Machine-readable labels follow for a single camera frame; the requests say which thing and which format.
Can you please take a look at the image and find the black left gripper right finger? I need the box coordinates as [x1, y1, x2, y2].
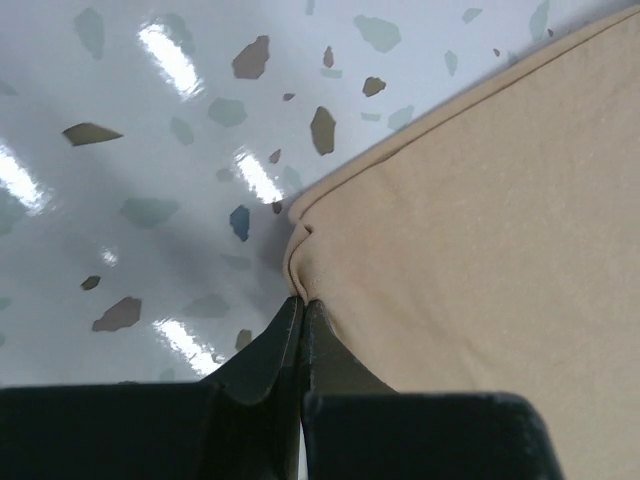
[301, 301, 563, 479]

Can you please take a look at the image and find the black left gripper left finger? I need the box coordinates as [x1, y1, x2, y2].
[1, 297, 304, 479]

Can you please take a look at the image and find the beige t-shirt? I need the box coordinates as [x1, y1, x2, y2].
[284, 8, 639, 479]

